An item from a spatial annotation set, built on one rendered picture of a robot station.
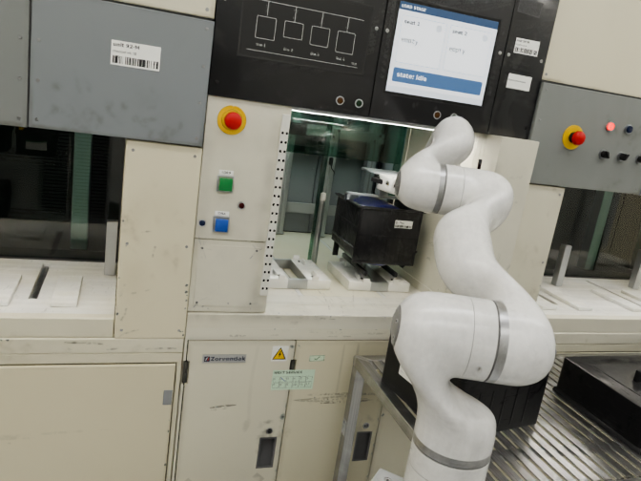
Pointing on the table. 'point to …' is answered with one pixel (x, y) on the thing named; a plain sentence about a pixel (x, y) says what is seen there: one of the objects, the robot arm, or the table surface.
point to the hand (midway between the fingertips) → (384, 177)
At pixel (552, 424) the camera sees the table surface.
